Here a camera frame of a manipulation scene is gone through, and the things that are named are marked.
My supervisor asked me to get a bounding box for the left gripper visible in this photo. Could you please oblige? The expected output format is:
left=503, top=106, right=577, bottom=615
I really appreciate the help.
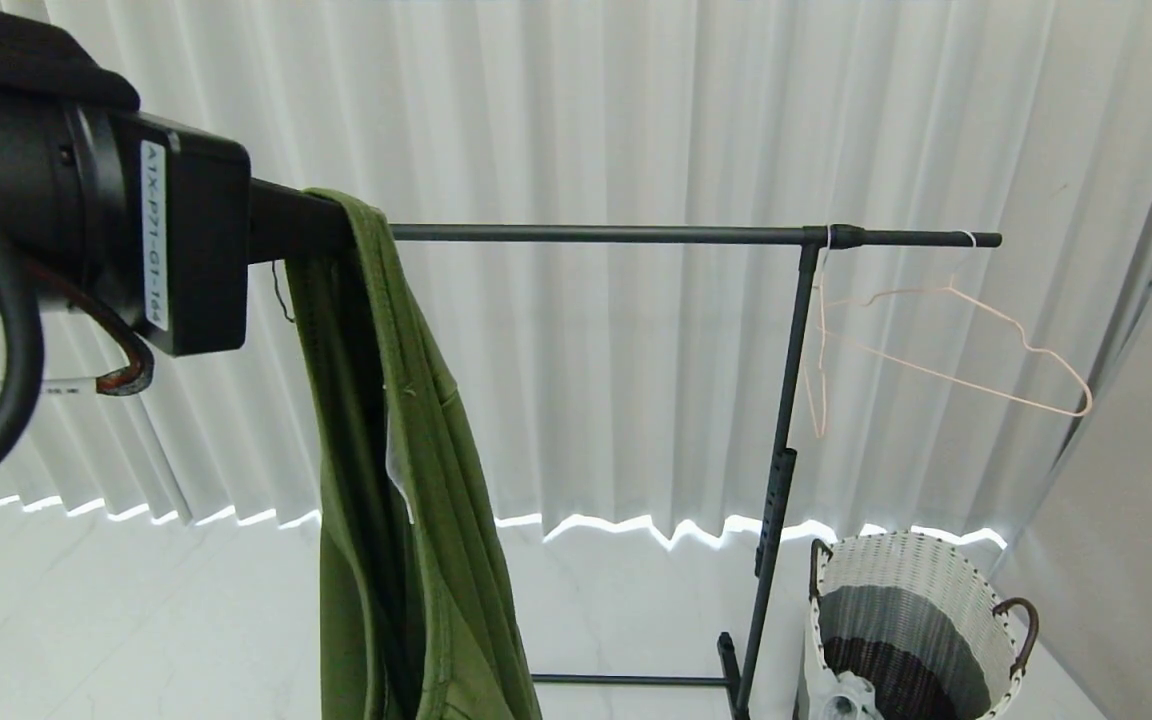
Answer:
left=0, top=85, right=252, bottom=357

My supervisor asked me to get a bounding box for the green printed shirt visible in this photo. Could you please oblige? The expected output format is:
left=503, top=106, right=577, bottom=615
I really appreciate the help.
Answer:
left=281, top=188, right=544, bottom=720

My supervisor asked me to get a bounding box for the pink clothes hanger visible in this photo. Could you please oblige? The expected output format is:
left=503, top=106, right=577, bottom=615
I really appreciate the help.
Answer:
left=804, top=250, right=832, bottom=439
left=821, top=245, right=1094, bottom=419

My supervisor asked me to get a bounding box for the black clothes rack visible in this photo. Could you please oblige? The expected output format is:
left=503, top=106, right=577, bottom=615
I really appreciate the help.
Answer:
left=386, top=224, right=1003, bottom=720

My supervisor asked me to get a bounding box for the white laundry basket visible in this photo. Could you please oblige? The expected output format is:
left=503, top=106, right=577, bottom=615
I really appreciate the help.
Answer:
left=798, top=532, right=1041, bottom=720

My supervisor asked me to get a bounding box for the white curtain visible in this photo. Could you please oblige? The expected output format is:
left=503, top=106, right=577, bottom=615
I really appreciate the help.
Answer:
left=0, top=0, right=1152, bottom=546

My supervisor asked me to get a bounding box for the pale grey garment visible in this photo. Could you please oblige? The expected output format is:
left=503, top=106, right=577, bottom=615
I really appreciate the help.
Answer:
left=816, top=672, right=885, bottom=720

